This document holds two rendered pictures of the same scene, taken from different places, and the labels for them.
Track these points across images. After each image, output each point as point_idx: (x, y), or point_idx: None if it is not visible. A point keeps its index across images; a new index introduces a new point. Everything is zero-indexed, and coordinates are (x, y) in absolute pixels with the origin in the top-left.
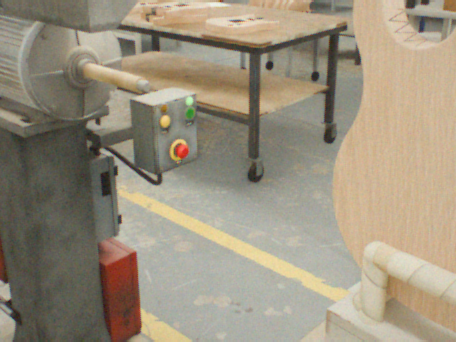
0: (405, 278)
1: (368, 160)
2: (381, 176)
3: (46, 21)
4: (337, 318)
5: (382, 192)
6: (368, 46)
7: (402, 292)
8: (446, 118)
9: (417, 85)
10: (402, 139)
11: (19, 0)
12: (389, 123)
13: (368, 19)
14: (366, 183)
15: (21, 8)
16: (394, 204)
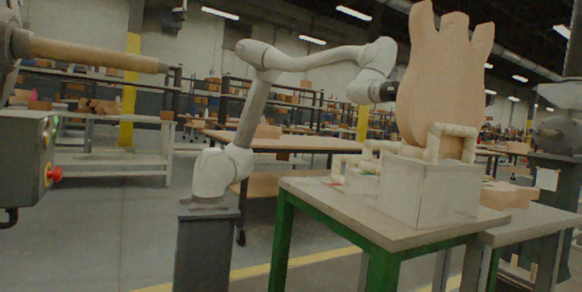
0: (451, 131)
1: (424, 86)
2: (429, 92)
3: None
4: (430, 166)
5: (429, 100)
6: (428, 32)
7: None
8: (449, 63)
9: (442, 50)
10: (436, 74)
11: None
12: (433, 67)
13: (428, 20)
14: (423, 97)
15: None
16: (432, 104)
